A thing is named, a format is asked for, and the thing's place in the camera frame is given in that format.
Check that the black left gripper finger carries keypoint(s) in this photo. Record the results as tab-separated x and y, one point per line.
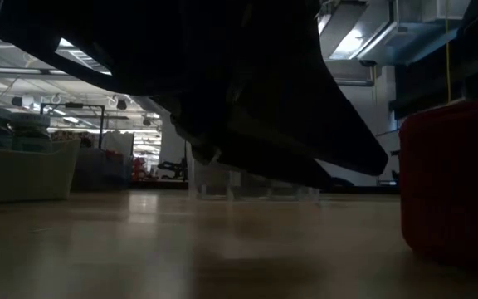
272	162
338	137

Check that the red-lidded paprika tin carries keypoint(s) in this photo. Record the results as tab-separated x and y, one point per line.
450	187

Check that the clear plastic bin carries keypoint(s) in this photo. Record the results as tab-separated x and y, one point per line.
264	195

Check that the black floor equipment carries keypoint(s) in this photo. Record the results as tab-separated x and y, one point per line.
172	170

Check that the white sheet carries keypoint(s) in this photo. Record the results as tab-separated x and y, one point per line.
118	143

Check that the red storage rack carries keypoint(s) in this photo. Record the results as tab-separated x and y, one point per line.
138	170

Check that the long grey pipe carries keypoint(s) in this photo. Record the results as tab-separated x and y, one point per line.
15	70

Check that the white plastic bin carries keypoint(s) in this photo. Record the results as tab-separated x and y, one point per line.
23	174

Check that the black table edge frame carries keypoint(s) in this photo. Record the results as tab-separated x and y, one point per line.
367	190

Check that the corrugated silver duct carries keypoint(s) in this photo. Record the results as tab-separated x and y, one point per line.
83	56

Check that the black stand frame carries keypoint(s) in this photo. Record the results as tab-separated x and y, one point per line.
73	105

